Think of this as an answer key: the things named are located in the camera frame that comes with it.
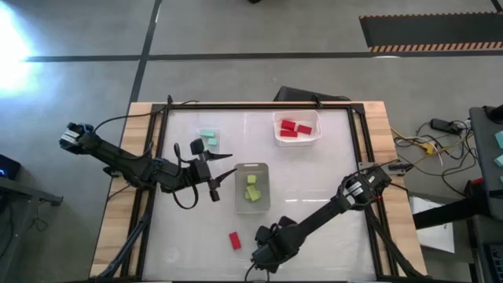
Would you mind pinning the metal mounting bracket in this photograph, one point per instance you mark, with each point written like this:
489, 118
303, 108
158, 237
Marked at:
389, 167

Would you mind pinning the grey cart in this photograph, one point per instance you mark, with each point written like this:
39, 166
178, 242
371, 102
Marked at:
23, 192

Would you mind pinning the clear plastic bin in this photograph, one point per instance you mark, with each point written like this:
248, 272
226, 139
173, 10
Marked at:
208, 151

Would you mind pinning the dark grey desk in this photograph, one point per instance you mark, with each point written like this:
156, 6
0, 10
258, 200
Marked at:
477, 255

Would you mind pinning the dark side table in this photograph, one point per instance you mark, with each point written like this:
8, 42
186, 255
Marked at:
485, 165

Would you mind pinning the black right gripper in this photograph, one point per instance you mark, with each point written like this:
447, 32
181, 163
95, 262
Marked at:
275, 247

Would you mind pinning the small red object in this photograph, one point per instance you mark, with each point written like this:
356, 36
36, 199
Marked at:
476, 181

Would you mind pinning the black power adapter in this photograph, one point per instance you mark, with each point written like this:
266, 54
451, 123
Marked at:
444, 126

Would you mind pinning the black diagonal strut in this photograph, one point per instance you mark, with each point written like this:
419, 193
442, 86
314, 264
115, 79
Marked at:
448, 212

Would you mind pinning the black aluminium table frame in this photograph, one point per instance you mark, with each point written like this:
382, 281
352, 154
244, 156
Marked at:
255, 106

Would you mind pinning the black case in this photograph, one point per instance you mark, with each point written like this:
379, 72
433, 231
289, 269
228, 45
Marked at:
306, 95

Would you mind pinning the black hazard-striped floor mat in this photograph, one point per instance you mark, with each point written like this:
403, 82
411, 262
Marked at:
432, 31

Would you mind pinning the white plastic bin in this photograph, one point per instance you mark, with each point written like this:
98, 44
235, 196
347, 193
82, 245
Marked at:
297, 141

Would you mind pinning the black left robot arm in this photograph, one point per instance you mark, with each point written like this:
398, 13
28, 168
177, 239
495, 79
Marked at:
118, 157

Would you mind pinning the white paper sheet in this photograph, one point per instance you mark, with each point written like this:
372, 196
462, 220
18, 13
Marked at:
436, 236

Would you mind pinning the black device with blue light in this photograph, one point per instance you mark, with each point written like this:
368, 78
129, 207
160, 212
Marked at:
8, 167

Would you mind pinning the small green block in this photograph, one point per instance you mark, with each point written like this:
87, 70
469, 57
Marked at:
251, 179

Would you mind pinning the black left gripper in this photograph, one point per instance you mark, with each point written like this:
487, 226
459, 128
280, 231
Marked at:
202, 173

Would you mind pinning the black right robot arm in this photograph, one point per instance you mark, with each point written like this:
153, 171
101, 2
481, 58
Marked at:
322, 214

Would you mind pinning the small teal block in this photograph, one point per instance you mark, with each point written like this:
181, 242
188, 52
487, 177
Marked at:
212, 141

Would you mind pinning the black keyboard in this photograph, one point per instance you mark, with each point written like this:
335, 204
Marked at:
496, 261

